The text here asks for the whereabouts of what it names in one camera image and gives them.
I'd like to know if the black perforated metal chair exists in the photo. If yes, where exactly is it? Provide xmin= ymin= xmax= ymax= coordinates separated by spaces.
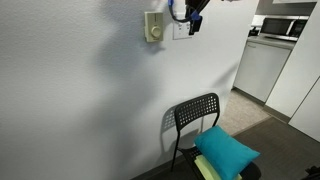
xmin=171 ymin=93 xmax=262 ymax=180

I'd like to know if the black cable with blue tape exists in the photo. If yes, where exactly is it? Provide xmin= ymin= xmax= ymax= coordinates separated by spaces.
xmin=167 ymin=0 xmax=203 ymax=24

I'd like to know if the small black countertop appliance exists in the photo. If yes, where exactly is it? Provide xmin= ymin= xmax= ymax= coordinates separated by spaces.
xmin=248 ymin=27 xmax=260 ymax=37

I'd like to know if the black object at floor corner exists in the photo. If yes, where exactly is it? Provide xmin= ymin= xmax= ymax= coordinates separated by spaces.
xmin=301 ymin=166 xmax=320 ymax=180

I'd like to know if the stainless steel microwave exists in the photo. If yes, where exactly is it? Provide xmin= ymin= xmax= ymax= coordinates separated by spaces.
xmin=260 ymin=15 xmax=309 ymax=41

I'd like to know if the white tall cabinet panel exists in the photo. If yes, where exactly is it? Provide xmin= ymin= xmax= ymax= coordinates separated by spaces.
xmin=265 ymin=2 xmax=320 ymax=118

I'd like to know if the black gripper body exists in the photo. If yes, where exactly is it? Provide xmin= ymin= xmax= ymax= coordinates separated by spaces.
xmin=185 ymin=0 xmax=210 ymax=21

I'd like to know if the light green cushion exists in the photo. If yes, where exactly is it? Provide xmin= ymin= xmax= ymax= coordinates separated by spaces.
xmin=194 ymin=155 xmax=243 ymax=180

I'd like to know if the white double light switch plate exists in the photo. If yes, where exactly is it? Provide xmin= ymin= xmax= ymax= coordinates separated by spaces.
xmin=173 ymin=21 xmax=191 ymax=40

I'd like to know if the teal pillow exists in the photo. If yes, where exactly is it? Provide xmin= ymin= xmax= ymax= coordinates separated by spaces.
xmin=194 ymin=126 xmax=260 ymax=180

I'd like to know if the white kitchen base cabinet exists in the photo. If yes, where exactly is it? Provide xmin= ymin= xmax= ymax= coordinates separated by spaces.
xmin=233 ymin=37 xmax=295 ymax=102

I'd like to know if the beige wall thermostat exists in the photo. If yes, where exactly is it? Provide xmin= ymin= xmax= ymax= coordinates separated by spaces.
xmin=144 ymin=12 xmax=163 ymax=42

